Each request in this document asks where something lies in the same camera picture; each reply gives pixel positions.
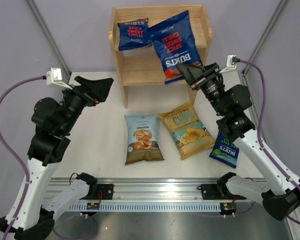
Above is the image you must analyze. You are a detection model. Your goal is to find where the wooden two-tier shelf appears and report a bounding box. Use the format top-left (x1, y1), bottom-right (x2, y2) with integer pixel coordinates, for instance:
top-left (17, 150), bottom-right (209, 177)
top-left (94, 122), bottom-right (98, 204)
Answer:
top-left (108, 4), bottom-right (213, 108)

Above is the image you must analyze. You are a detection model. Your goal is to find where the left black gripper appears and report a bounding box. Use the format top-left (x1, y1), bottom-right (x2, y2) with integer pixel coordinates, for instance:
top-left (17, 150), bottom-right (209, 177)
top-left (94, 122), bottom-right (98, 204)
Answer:
top-left (60, 75), bottom-right (114, 134)

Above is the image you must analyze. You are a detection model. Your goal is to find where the blue green Burts vinegar bag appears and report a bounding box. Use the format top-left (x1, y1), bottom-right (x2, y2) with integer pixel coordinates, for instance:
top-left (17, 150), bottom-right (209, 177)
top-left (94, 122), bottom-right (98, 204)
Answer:
top-left (209, 133), bottom-right (240, 169)

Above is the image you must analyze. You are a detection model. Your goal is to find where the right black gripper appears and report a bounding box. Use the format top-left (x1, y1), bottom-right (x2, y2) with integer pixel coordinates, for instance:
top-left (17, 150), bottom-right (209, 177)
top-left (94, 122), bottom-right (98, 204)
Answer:
top-left (177, 63), bottom-right (228, 117)

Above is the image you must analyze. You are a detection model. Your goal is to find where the left aluminium frame post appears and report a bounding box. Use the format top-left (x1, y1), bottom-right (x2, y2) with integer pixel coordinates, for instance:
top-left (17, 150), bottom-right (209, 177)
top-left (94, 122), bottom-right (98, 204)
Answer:
top-left (24, 0), bottom-right (72, 79)

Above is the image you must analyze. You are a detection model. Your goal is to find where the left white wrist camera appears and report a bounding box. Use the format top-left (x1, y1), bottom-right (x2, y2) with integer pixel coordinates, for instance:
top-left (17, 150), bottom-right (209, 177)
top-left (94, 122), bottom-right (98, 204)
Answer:
top-left (46, 67), bottom-right (73, 90)

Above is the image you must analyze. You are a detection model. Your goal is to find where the blue Burts chilli bag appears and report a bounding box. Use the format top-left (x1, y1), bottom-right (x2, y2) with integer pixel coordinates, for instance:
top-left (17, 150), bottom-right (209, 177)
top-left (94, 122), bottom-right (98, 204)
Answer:
top-left (117, 18), bottom-right (152, 51)
top-left (148, 10), bottom-right (203, 85)

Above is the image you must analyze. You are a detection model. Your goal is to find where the light blue cassava chips bag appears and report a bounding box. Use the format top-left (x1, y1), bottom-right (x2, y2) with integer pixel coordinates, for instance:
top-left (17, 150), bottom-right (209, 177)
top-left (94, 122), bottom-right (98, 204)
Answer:
top-left (124, 114), bottom-right (164, 165)

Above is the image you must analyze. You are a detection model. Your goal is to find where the aluminium frame post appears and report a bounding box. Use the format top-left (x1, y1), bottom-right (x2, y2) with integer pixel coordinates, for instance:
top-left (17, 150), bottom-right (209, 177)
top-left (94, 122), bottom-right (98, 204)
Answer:
top-left (248, 0), bottom-right (290, 63)
top-left (24, 0), bottom-right (72, 79)

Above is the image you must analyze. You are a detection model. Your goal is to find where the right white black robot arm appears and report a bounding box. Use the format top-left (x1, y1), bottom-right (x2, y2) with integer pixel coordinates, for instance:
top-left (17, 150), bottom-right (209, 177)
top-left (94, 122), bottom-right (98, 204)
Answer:
top-left (176, 63), bottom-right (300, 221)

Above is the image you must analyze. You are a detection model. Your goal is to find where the right aluminium frame post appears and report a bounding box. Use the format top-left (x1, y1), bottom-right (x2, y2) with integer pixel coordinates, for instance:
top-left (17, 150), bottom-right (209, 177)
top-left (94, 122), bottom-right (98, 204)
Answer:
top-left (248, 0), bottom-right (290, 63)

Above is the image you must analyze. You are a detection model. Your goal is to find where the yellow kettle chips bag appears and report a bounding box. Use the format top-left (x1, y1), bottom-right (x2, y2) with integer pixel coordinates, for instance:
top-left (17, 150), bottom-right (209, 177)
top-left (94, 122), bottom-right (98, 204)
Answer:
top-left (158, 100), bottom-right (216, 160)

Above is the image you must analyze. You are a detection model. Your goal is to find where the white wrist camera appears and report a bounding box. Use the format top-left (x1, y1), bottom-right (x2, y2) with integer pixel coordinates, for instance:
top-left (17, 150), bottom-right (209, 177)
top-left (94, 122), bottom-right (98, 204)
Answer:
top-left (220, 54), bottom-right (241, 74)
top-left (46, 67), bottom-right (73, 90)

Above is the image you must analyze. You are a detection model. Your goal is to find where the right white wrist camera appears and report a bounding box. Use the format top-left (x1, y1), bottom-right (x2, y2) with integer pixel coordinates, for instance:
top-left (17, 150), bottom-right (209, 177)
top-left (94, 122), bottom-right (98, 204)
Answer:
top-left (220, 54), bottom-right (241, 74)

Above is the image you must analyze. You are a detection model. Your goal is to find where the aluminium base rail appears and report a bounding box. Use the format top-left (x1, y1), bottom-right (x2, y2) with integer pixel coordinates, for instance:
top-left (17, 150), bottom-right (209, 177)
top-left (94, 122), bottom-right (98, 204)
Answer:
top-left (23, 177), bottom-right (296, 213)

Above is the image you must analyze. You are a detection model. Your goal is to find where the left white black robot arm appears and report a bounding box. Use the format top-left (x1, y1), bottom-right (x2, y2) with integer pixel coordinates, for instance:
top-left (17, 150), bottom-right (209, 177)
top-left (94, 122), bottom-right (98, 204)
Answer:
top-left (0, 72), bottom-right (114, 240)

